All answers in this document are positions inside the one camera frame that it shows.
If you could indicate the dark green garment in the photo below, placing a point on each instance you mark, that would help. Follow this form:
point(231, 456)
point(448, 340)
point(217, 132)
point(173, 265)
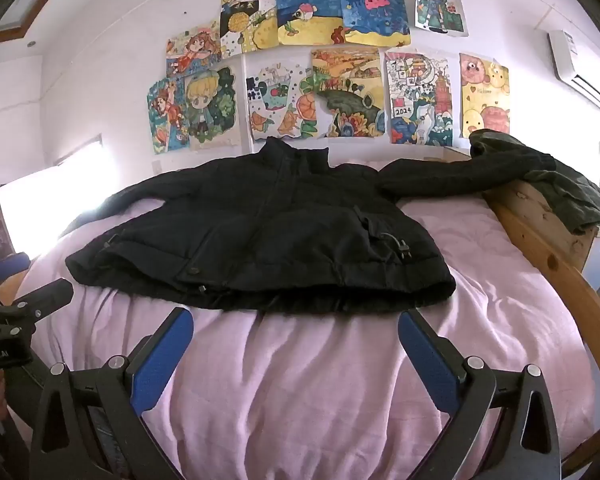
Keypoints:
point(575, 195)

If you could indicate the yellow round chicks drawing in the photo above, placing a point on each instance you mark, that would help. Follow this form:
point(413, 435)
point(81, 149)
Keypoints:
point(485, 95)

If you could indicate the pagoda drawing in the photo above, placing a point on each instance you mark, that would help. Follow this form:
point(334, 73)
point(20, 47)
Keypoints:
point(419, 97)

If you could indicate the turtles drawing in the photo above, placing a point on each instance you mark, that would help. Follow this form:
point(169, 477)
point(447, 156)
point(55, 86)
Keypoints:
point(280, 100)

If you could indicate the white air conditioner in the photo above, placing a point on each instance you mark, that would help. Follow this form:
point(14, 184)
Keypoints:
point(575, 65)

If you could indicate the red-haired figure drawing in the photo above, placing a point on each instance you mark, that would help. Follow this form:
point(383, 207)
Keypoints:
point(432, 0)

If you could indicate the pink bed blanket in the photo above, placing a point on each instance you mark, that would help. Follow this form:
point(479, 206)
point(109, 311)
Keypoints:
point(330, 385)

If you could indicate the hilly landscape drawing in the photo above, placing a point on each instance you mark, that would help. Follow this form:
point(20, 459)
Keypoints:
point(347, 92)

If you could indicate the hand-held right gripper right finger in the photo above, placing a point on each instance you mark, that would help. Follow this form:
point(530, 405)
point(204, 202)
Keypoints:
point(427, 355)

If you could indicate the orange-haired girl drawing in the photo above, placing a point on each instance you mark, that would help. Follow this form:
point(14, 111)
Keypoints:
point(195, 50)

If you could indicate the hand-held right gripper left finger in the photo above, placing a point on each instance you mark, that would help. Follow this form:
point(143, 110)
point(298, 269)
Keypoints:
point(165, 355)

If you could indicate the fish and beach drawing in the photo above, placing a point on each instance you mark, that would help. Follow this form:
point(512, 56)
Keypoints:
point(307, 12)

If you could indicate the pink jellyfish drawing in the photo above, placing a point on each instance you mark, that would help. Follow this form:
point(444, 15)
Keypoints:
point(375, 10)

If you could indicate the blond character drawing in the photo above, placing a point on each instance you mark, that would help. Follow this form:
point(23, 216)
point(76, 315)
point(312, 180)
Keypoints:
point(210, 107)

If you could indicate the black jacket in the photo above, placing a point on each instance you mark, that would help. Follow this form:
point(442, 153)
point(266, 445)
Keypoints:
point(260, 230)

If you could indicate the bright window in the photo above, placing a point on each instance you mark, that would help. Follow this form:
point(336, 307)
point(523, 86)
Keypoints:
point(50, 195)

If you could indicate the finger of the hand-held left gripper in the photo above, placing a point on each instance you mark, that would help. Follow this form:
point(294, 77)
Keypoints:
point(50, 292)
point(7, 266)

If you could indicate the swimming girl drawing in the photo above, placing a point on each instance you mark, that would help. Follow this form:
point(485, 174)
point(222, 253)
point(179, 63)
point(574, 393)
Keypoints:
point(167, 117)

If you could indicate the wooden bed frame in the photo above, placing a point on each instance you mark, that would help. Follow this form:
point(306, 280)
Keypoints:
point(545, 230)

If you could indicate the yellow moon drawing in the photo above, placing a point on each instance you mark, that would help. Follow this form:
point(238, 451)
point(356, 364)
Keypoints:
point(245, 22)

